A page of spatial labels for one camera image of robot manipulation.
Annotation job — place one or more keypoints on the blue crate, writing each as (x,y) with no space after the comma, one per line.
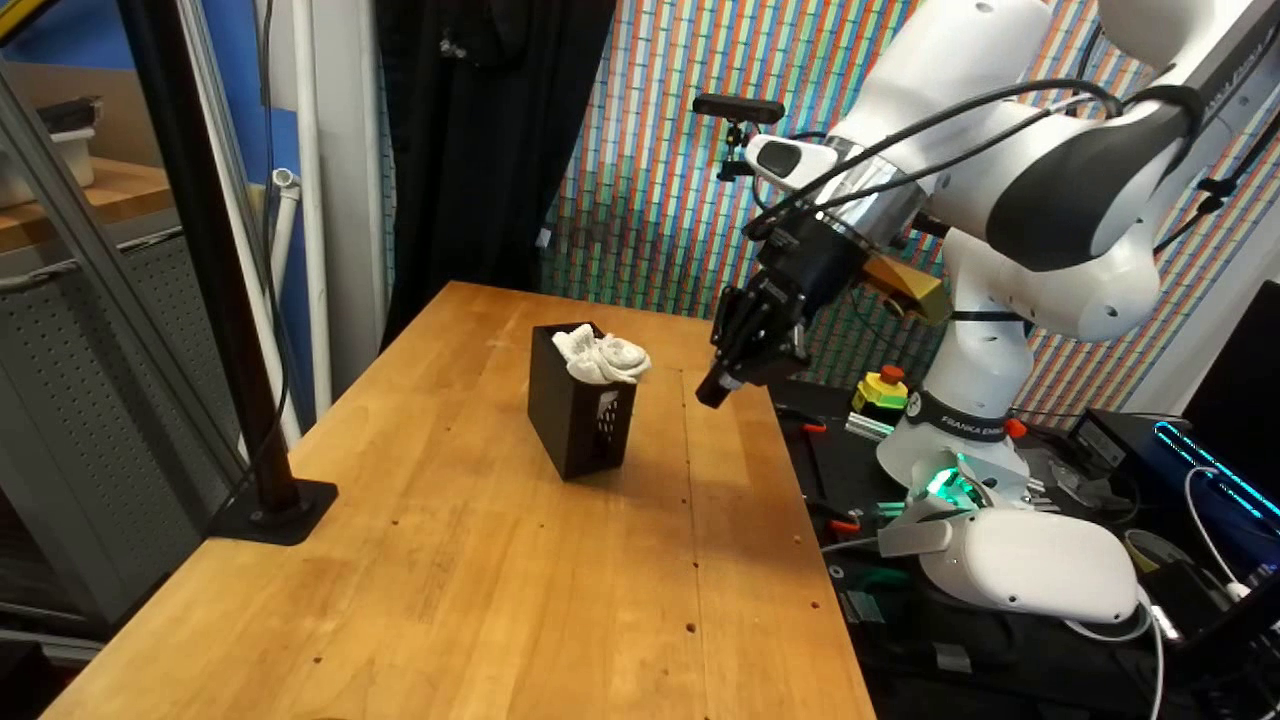
(1220,494)

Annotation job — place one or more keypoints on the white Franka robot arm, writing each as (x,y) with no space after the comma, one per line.
(1067,172)

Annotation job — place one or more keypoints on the black pole stand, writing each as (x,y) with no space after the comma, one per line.
(212,267)

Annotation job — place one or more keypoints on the black curtain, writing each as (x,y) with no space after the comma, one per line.
(481,146)

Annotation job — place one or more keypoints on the wooden shelf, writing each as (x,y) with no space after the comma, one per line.
(94,203)

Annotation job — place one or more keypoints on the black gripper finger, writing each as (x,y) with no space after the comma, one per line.
(763,323)
(728,373)

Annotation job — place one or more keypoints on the white cloth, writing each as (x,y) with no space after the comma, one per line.
(603,355)

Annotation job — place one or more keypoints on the yellow red emergency stop button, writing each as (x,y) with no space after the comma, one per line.
(880,389)

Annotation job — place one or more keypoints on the white VR headset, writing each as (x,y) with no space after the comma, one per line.
(1035,561)

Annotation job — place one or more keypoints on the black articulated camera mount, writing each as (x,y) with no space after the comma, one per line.
(739,160)

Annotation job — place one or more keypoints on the black perforated box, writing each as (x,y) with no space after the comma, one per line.
(582,420)

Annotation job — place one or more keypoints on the black bar camera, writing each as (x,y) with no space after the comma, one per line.
(739,104)

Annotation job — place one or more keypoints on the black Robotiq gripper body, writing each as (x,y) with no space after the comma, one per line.
(814,267)

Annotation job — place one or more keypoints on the grey perforated metal panel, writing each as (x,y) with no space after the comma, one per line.
(81,403)

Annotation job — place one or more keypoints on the olive wrist camera block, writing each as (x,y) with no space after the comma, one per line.
(905,286)

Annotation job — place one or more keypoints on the colourful patterned backdrop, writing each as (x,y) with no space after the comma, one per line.
(624,203)

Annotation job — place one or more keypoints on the teal white small device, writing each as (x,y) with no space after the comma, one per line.
(952,485)

